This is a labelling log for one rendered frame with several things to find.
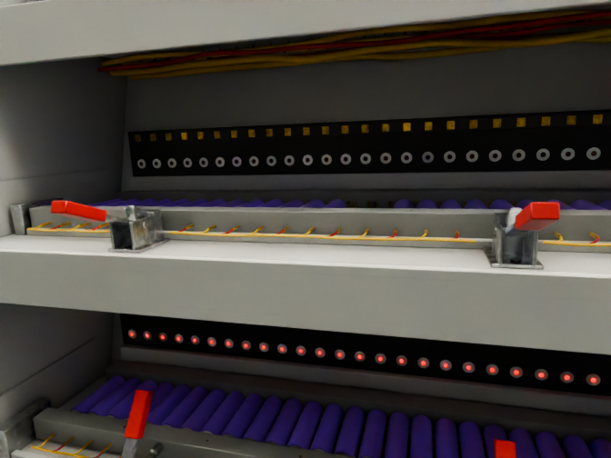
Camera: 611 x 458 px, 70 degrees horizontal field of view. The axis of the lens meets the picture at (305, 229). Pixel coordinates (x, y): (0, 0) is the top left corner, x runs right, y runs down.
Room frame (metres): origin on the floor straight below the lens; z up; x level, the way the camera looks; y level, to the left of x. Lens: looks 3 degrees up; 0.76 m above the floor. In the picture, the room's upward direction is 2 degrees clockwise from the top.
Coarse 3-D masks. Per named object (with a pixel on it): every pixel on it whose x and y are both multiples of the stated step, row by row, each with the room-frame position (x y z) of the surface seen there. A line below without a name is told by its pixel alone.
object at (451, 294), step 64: (0, 192) 0.39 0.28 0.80; (64, 192) 0.46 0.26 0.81; (0, 256) 0.35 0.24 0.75; (64, 256) 0.33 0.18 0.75; (128, 256) 0.31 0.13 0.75; (192, 256) 0.30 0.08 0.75; (256, 256) 0.30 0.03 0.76; (320, 256) 0.29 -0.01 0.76; (384, 256) 0.29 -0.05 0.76; (448, 256) 0.28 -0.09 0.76; (576, 256) 0.27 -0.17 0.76; (256, 320) 0.30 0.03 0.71; (320, 320) 0.29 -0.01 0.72; (384, 320) 0.27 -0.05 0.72; (448, 320) 0.26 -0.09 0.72; (512, 320) 0.25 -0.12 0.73; (576, 320) 0.24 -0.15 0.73
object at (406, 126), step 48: (144, 144) 0.51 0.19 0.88; (192, 144) 0.49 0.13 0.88; (240, 144) 0.48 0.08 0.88; (288, 144) 0.46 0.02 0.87; (336, 144) 0.45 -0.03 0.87; (384, 144) 0.44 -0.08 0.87; (432, 144) 0.42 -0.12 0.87; (480, 144) 0.41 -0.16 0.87; (528, 144) 0.40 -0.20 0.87; (576, 144) 0.39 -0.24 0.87
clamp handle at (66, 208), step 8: (56, 208) 0.26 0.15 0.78; (64, 208) 0.26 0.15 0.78; (72, 208) 0.27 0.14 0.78; (80, 208) 0.27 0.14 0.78; (88, 208) 0.28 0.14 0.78; (96, 208) 0.29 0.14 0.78; (128, 208) 0.33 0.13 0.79; (72, 216) 0.28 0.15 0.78; (80, 216) 0.28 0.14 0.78; (88, 216) 0.28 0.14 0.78; (96, 216) 0.29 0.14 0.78; (104, 216) 0.29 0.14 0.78; (112, 216) 0.30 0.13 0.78; (128, 216) 0.33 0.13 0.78; (136, 216) 0.33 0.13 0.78; (120, 224) 0.32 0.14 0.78; (128, 224) 0.32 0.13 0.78
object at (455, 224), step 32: (32, 224) 0.40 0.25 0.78; (64, 224) 0.38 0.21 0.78; (96, 224) 0.38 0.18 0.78; (192, 224) 0.36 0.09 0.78; (224, 224) 0.35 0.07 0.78; (256, 224) 0.34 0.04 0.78; (288, 224) 0.33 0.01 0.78; (320, 224) 0.33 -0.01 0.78; (352, 224) 0.32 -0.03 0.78; (384, 224) 0.31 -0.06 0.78; (416, 224) 0.31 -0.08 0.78; (448, 224) 0.30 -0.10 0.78; (480, 224) 0.30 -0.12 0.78; (576, 224) 0.28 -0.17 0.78; (608, 224) 0.28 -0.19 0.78
